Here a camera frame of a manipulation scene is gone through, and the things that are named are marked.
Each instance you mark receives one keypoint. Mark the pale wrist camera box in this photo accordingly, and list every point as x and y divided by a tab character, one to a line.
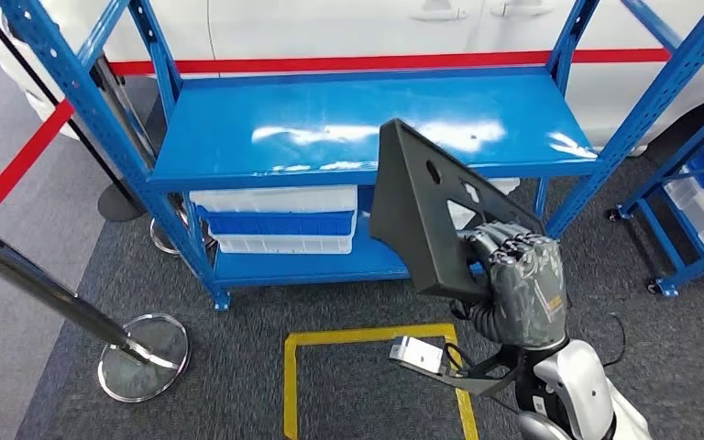
416	353

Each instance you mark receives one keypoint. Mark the chrome stanchion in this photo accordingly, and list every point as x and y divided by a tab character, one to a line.
145	358
124	121

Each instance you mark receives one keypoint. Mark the short red barrier belt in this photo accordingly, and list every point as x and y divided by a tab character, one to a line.
18	164

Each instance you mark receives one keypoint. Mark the long red barrier belt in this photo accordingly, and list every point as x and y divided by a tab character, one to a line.
358	62

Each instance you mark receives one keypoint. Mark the white car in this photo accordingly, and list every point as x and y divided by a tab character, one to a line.
327	30

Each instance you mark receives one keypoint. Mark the blue metal shelf rack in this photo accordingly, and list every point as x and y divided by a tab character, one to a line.
236	152

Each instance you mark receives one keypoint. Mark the yellow floor tape square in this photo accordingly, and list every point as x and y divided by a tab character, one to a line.
358	335

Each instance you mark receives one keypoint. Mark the black pole stanchion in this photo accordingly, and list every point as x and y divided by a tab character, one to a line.
118	203

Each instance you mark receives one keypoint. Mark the black plastic panel part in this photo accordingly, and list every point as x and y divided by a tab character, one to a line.
406	212

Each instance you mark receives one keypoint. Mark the black camera bracket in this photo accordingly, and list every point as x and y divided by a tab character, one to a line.
479	382

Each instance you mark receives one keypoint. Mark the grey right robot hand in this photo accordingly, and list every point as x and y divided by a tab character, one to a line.
528	291

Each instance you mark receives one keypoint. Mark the blue wheeled shelf rack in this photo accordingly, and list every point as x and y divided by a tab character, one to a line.
680	157

